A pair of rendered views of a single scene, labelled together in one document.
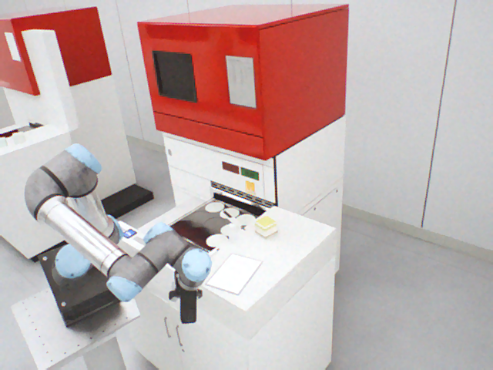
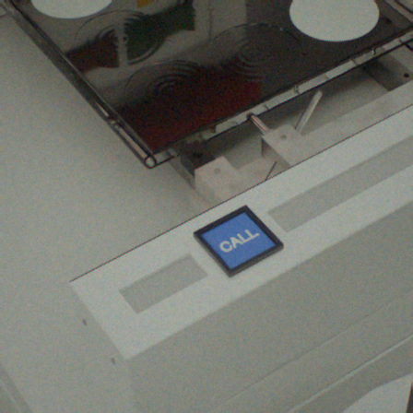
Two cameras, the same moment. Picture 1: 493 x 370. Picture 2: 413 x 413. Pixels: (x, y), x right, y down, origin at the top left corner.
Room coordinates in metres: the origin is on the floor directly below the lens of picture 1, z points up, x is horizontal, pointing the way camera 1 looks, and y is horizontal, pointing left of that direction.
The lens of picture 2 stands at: (1.48, 1.13, 1.66)
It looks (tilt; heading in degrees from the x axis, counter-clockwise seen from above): 48 degrees down; 285
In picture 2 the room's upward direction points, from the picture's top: 3 degrees counter-clockwise
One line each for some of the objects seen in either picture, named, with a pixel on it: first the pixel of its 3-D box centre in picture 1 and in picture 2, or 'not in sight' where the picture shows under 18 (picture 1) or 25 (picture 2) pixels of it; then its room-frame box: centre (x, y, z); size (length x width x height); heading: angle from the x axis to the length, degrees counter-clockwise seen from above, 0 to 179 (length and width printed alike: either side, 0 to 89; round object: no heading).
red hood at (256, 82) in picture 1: (246, 70); not in sight; (2.26, -0.07, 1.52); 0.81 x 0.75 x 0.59; 47
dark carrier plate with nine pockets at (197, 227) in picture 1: (215, 223); (200, 5); (1.73, 0.16, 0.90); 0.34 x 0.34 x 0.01; 47
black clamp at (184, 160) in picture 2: not in sight; (197, 159); (1.68, 0.40, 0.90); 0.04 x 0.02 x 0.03; 137
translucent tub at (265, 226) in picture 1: (266, 227); not in sight; (1.51, -0.09, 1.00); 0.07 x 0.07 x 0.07; 35
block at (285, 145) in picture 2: not in sight; (298, 161); (1.58, 0.38, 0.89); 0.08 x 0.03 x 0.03; 137
